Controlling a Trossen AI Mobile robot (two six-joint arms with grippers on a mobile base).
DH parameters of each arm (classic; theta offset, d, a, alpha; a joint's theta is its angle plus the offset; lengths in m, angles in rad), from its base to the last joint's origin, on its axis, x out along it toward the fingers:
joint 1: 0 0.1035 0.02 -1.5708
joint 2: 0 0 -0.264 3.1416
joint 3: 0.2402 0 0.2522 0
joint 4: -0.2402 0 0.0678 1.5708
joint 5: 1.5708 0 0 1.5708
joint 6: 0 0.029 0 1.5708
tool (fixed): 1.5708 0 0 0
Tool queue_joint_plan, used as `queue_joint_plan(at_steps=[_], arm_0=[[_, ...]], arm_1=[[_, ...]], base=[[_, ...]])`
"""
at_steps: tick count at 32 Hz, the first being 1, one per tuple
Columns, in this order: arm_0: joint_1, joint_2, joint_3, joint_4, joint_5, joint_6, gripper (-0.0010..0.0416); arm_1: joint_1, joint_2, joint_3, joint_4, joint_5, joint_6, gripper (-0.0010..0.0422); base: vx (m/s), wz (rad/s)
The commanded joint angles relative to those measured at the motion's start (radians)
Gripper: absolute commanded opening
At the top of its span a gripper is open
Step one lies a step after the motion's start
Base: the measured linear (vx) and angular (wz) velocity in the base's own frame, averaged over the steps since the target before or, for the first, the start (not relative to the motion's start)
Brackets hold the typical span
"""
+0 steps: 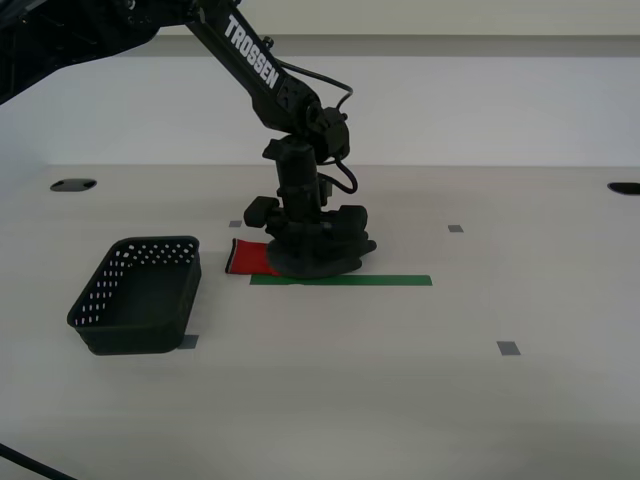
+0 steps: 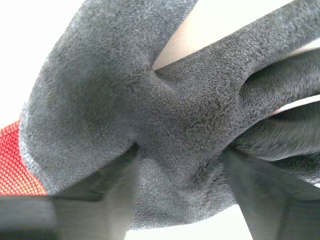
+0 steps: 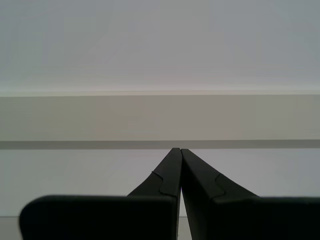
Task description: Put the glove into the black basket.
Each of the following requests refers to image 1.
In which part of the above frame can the green tape strip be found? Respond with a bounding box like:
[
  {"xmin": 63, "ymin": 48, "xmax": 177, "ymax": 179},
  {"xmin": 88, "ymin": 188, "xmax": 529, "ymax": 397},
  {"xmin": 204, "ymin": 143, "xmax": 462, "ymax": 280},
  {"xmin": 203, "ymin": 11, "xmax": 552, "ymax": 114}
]
[{"xmin": 249, "ymin": 273, "xmax": 434, "ymax": 288}]

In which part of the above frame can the short black wrist cable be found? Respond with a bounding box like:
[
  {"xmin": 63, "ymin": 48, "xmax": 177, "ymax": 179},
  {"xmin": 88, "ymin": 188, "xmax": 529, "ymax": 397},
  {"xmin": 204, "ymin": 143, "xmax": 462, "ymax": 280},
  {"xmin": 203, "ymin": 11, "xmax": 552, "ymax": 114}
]
[{"xmin": 317, "ymin": 157, "xmax": 360, "ymax": 197}]

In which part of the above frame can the black glove with red cuff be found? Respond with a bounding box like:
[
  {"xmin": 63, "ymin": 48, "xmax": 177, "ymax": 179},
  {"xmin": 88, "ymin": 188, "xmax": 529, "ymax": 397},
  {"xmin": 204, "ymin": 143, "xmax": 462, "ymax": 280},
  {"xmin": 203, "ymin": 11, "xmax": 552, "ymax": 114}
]
[{"xmin": 224, "ymin": 237, "xmax": 379, "ymax": 280}]

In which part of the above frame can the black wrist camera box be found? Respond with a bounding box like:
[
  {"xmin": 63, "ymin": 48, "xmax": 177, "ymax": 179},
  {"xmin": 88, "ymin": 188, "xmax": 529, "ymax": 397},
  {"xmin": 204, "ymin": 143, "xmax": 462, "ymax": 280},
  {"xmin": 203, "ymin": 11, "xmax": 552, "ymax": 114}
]
[{"xmin": 243, "ymin": 196, "xmax": 279, "ymax": 230}]

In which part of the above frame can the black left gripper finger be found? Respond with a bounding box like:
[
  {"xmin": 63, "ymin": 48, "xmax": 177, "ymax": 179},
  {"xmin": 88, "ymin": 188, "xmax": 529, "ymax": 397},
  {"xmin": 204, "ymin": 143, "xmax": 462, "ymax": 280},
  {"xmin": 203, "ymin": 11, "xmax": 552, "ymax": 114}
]
[
  {"xmin": 337, "ymin": 203, "xmax": 375, "ymax": 257},
  {"xmin": 269, "ymin": 238, "xmax": 302, "ymax": 266}
]

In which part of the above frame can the black perforated plastic basket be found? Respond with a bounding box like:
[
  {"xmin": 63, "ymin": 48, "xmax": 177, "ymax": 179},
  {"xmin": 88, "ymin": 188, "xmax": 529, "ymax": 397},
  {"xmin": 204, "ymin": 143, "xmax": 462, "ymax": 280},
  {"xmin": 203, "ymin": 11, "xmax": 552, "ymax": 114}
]
[{"xmin": 66, "ymin": 235, "xmax": 204, "ymax": 357}]

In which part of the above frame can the long black arm cable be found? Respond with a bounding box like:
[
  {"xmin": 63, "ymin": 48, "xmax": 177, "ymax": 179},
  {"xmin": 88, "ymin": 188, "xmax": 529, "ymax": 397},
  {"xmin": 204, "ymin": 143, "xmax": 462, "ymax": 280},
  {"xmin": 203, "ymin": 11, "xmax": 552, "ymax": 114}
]
[{"xmin": 263, "ymin": 34, "xmax": 355, "ymax": 112}]

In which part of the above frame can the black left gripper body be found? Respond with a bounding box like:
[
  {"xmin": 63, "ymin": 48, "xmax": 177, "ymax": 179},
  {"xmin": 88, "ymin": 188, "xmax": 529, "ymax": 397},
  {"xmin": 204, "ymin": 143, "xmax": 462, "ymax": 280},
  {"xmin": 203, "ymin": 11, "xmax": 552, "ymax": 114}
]
[{"xmin": 265, "ymin": 197, "xmax": 346, "ymax": 254}]

